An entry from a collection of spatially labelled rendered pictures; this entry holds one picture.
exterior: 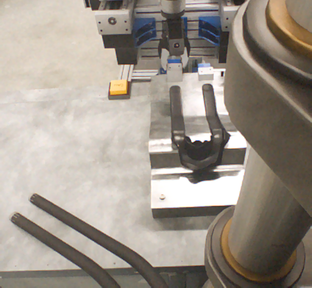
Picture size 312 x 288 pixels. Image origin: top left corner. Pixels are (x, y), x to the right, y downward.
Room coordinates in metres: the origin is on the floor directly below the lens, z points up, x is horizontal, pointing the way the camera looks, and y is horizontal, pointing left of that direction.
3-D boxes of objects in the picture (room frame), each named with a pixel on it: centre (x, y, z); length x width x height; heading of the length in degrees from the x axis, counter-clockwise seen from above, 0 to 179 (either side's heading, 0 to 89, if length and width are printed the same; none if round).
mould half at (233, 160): (0.64, -0.11, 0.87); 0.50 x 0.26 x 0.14; 176
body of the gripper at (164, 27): (0.90, -0.09, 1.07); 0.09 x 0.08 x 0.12; 176
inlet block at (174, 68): (0.91, -0.09, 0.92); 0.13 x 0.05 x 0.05; 175
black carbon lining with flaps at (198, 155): (0.65, -0.12, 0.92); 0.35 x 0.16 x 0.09; 176
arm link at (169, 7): (0.89, -0.08, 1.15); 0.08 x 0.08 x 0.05
